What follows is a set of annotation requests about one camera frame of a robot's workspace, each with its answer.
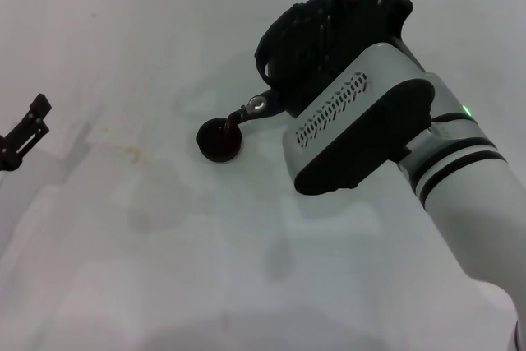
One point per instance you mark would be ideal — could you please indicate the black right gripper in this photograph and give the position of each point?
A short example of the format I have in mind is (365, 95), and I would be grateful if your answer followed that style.
(370, 18)

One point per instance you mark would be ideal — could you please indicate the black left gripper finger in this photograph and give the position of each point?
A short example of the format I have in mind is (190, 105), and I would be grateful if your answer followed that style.
(40, 105)
(29, 145)

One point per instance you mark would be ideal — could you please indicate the black round teapot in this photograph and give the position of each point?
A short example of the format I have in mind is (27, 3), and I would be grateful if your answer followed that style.
(287, 59)

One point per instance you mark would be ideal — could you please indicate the small black teacup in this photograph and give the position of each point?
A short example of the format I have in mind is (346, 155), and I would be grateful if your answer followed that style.
(213, 145)

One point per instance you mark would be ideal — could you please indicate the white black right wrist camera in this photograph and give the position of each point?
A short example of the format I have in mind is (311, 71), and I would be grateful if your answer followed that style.
(361, 121)

